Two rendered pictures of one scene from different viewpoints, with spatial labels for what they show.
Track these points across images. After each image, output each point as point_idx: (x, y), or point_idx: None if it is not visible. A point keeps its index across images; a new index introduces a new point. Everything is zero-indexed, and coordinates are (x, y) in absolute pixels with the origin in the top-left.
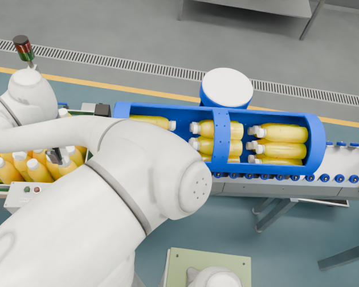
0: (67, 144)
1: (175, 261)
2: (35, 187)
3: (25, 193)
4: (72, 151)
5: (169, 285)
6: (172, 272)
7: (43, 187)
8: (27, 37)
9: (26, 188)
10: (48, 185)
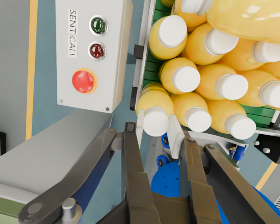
0: None
1: (16, 223)
2: (98, 48)
3: (88, 22)
4: (190, 127)
5: None
6: (4, 219)
7: (105, 64)
8: None
9: (97, 24)
10: (108, 75)
